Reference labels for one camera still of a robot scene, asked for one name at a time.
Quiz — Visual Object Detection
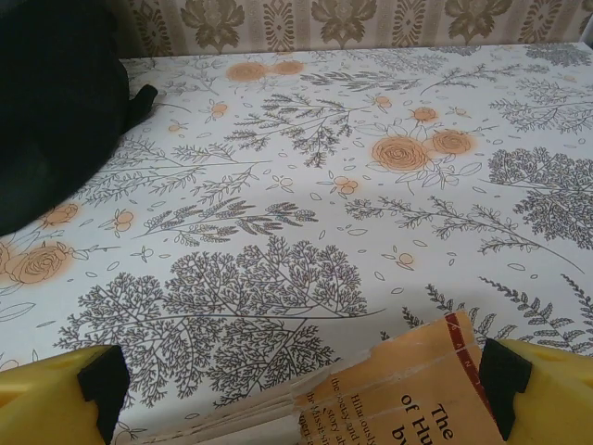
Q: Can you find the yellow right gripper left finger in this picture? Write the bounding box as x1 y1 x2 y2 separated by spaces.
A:
0 345 131 445

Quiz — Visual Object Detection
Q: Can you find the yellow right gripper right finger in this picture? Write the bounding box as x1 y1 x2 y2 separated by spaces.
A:
481 337 593 445

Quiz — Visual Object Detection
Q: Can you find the orange paperback book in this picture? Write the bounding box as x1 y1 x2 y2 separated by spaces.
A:
147 311 506 445

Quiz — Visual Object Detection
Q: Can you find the black backpack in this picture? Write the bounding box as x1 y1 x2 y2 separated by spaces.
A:
0 0 158 237

